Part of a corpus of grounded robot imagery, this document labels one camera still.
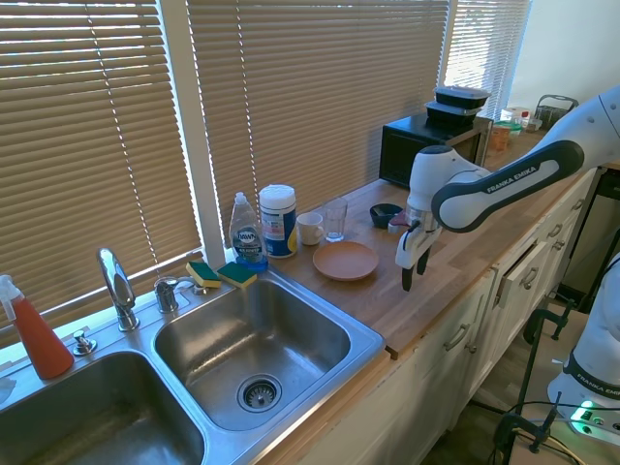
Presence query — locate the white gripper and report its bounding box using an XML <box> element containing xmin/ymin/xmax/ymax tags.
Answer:
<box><xmin>394</xmin><ymin>220</ymin><xmax>444</xmax><ymax>293</ymax></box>

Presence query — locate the stainless steel double sink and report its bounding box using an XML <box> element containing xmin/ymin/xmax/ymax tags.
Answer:
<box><xmin>0</xmin><ymin>264</ymin><xmax>388</xmax><ymax>465</ymax></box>

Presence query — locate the white ceramic mug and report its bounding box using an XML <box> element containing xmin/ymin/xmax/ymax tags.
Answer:
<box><xmin>295</xmin><ymin>211</ymin><xmax>326</xmax><ymax>247</ymax></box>

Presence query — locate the metal sink drain strainer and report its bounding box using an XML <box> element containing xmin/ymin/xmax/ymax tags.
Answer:
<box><xmin>236</xmin><ymin>373</ymin><xmax>284</xmax><ymax>415</ymax></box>

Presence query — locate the small chrome sink knob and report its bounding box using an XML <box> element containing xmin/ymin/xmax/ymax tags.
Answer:
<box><xmin>72</xmin><ymin>329</ymin><xmax>99</xmax><ymax>357</ymax></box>

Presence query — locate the dark blue bowl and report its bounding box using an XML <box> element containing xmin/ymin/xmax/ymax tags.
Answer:
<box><xmin>368</xmin><ymin>202</ymin><xmax>405</xmax><ymax>230</ymax></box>

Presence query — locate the pink plate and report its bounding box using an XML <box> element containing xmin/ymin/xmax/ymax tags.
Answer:
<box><xmin>311</xmin><ymin>240</ymin><xmax>381</xmax><ymax>283</ymax></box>

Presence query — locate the clear drinking glass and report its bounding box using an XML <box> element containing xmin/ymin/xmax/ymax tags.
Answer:
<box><xmin>323</xmin><ymin>196</ymin><xmax>350</xmax><ymax>243</ymax></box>

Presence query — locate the white cabinet drawer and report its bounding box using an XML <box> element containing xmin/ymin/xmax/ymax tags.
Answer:
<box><xmin>493</xmin><ymin>236</ymin><xmax>554</xmax><ymax>312</ymax></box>

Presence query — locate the black microwave oven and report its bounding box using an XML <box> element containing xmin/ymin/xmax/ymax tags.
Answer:
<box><xmin>378</xmin><ymin>113</ymin><xmax>495</xmax><ymax>191</ymax></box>

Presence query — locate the white blue wipes canister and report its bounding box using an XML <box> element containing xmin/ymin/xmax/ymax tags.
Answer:
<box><xmin>258</xmin><ymin>183</ymin><xmax>299</xmax><ymax>261</ymax></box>

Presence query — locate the black table clamp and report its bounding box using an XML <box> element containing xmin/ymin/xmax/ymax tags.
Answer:
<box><xmin>493</xmin><ymin>391</ymin><xmax>564</xmax><ymax>457</ymax></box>
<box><xmin>522</xmin><ymin>299</ymin><xmax>590</xmax><ymax>346</ymax></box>

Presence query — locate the black plastic food container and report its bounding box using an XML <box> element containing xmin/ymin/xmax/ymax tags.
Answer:
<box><xmin>432</xmin><ymin>84</ymin><xmax>491</xmax><ymax>109</ymax></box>
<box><xmin>423</xmin><ymin>100</ymin><xmax>481</xmax><ymax>129</ymax></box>

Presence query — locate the green lid food container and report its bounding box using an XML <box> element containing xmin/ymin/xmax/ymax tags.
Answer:
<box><xmin>490</xmin><ymin>120</ymin><xmax>525</xmax><ymax>152</ymax></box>

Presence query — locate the Dawn dish soap bottle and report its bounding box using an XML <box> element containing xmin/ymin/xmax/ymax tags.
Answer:
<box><xmin>228</xmin><ymin>191</ymin><xmax>269</xmax><ymax>273</ymax></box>

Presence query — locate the yellow green sponge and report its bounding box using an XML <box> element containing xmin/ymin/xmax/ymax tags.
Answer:
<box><xmin>185</xmin><ymin>261</ymin><xmax>224</xmax><ymax>291</ymax></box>
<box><xmin>215</xmin><ymin>261</ymin><xmax>260</xmax><ymax>292</ymax></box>

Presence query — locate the white red lid container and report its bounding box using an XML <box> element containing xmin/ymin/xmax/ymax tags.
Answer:
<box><xmin>500</xmin><ymin>105</ymin><xmax>532</xmax><ymax>129</ymax></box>

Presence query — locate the black appliance front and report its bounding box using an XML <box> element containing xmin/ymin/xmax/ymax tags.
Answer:
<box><xmin>580</xmin><ymin>167</ymin><xmax>620</xmax><ymax>314</ymax></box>

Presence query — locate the wide beige window blind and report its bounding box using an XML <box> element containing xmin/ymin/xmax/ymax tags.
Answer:
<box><xmin>0</xmin><ymin>0</ymin><xmax>205</xmax><ymax>348</ymax></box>
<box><xmin>185</xmin><ymin>0</ymin><xmax>452</xmax><ymax>249</ymax></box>

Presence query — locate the narrow beige window blind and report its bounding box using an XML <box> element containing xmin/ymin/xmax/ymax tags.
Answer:
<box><xmin>442</xmin><ymin>0</ymin><xmax>532</xmax><ymax>120</ymax></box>

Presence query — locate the chrome kitchen faucet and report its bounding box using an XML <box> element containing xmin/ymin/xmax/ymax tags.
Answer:
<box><xmin>96</xmin><ymin>247</ymin><xmax>142</xmax><ymax>333</ymax></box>

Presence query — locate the orange spray bottle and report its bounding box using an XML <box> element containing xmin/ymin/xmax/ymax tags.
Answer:
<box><xmin>0</xmin><ymin>273</ymin><xmax>76</xmax><ymax>381</ymax></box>

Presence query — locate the wire basket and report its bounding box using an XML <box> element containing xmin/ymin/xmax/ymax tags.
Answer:
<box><xmin>533</xmin><ymin>94</ymin><xmax>580</xmax><ymax>132</ymax></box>

